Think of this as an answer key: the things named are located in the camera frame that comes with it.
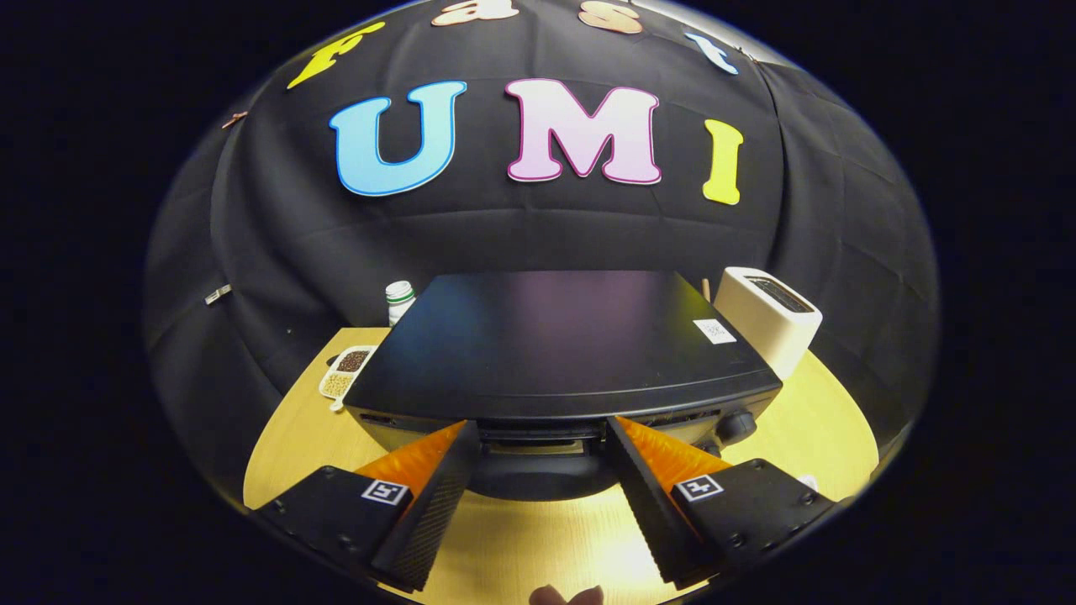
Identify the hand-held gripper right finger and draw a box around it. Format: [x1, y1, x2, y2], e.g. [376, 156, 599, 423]
[605, 415, 837, 589]

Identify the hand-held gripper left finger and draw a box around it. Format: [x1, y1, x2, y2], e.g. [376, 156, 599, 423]
[252, 420, 480, 592]

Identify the black toaster oven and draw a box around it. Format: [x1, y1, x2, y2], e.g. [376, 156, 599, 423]
[343, 270, 784, 502]

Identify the cream slot toaster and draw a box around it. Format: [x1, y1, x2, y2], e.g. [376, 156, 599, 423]
[714, 266, 823, 381]

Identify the divided tray of grains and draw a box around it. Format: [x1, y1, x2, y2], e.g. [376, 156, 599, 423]
[319, 345, 377, 401]

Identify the white bottle with green band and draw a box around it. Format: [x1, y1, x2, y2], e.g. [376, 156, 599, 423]
[385, 281, 417, 327]

